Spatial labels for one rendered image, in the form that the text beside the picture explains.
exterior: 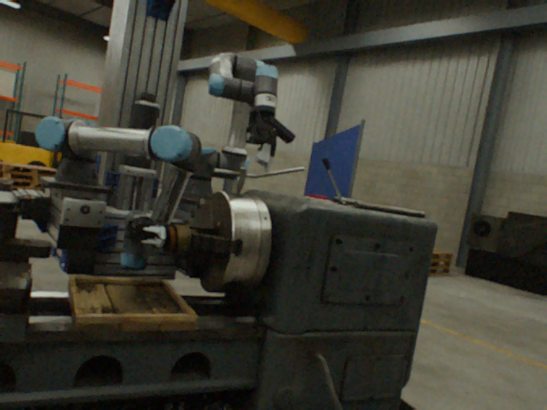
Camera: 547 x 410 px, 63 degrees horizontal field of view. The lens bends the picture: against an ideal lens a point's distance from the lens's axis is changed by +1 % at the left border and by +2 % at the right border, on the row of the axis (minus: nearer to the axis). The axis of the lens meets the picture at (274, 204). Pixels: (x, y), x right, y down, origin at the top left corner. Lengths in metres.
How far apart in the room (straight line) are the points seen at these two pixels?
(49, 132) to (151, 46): 0.66
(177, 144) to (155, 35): 0.77
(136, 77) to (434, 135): 11.01
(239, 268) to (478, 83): 11.51
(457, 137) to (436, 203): 1.74
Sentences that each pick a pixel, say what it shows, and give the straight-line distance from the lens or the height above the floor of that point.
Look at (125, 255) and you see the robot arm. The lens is 1.59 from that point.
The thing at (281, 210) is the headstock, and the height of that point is 1.21.
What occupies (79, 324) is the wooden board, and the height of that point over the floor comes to 0.88.
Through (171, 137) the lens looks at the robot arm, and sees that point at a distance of 1.48.
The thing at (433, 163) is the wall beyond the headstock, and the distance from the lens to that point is 12.46.
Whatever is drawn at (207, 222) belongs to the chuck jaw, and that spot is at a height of 1.13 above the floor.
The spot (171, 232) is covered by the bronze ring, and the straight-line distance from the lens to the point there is 1.32.
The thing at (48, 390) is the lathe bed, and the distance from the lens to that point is 1.27.
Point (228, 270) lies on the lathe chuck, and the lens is 1.27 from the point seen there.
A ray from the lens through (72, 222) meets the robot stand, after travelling 1.68.
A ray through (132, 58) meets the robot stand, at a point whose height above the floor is 1.70.
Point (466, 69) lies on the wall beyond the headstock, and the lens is 12.75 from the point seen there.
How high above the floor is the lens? 1.29
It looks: 3 degrees down
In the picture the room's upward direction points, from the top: 10 degrees clockwise
